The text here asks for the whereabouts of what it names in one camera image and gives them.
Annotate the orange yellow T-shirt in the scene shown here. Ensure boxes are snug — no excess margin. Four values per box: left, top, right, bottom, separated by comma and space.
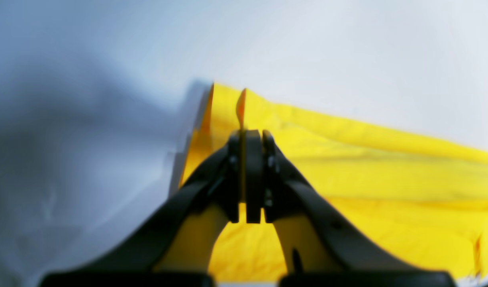
181, 84, 488, 287

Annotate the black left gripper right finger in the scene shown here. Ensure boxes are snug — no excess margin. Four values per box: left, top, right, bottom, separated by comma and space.
245, 130, 455, 287

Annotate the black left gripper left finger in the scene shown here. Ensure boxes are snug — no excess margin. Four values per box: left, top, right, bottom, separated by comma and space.
41, 132, 243, 287

